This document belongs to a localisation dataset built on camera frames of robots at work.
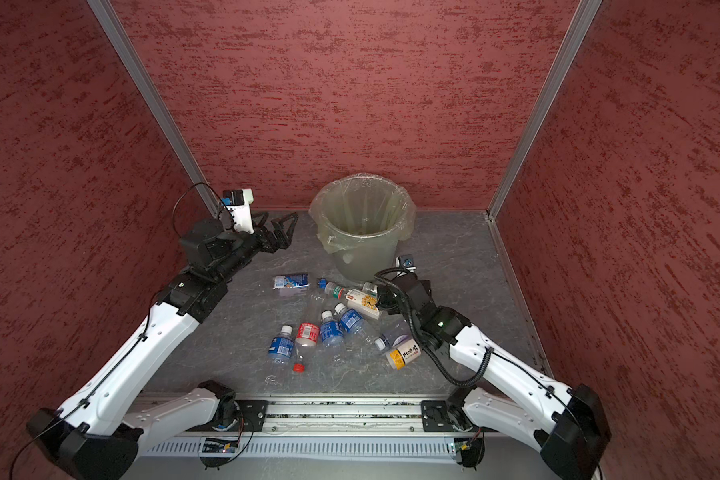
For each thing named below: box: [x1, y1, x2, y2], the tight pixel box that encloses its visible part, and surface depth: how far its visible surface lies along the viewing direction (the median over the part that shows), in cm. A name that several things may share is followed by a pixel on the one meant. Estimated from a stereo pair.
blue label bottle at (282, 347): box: [268, 325, 295, 364], surface depth 83 cm
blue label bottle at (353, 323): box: [334, 302, 375, 346], surface depth 87 cm
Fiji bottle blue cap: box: [272, 273, 310, 290], surface depth 94 cm
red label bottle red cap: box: [293, 294, 323, 373], surface depth 85 cm
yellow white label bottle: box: [386, 339, 421, 370], surface depth 81 cm
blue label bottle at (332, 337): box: [319, 310, 346, 364], surface depth 86 cm
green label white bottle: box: [317, 279, 364, 300], surface depth 96 cm
